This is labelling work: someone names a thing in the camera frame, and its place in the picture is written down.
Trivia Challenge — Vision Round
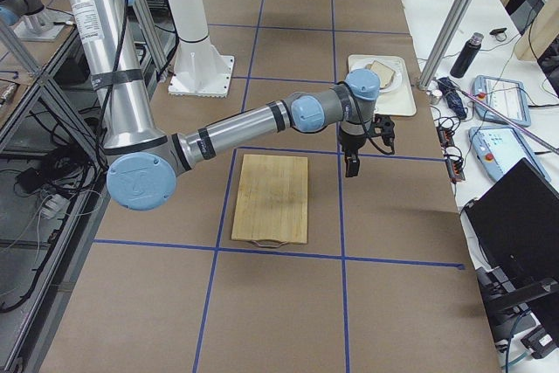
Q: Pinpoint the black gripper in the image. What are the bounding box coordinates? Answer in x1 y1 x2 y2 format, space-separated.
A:
338 121 367 177

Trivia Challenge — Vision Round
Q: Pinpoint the brown bread slice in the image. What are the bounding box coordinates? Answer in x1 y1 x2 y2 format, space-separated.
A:
365 60 396 89

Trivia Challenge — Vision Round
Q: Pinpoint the white round plate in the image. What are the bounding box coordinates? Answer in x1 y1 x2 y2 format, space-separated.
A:
349 59 403 93

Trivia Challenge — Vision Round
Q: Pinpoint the background silver blue robot arm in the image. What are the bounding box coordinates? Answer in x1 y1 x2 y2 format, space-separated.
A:
1 0 62 42

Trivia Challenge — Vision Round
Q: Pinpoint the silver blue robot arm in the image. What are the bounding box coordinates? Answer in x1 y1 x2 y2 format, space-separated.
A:
68 0 394 211

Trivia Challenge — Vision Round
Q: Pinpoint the cream bear serving tray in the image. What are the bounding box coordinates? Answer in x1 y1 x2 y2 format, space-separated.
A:
348 54 417 117

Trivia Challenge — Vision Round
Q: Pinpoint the wooden cutting board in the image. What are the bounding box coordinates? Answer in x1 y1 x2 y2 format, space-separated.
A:
231 154 308 247

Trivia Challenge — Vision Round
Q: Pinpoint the lower teach pendant tablet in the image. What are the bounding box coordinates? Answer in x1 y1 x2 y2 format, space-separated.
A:
468 126 550 182

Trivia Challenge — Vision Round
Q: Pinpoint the teach pendant tablet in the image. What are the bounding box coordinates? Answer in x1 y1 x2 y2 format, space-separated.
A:
473 75 531 128
468 126 550 182

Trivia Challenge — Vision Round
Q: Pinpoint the black water bottle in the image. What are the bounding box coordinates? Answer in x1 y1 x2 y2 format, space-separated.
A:
450 32 484 79

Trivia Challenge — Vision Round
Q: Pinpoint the upper teach pendant tablet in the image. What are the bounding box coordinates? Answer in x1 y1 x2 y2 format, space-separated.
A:
473 75 531 128

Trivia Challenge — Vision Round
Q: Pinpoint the black laptop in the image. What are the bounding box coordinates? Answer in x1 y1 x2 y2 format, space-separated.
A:
466 158 558 280

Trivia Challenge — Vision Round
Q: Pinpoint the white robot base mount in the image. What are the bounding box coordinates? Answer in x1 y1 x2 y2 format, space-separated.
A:
168 0 235 98

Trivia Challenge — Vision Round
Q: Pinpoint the aluminium frame post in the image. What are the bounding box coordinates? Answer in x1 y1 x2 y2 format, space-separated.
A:
417 0 472 91

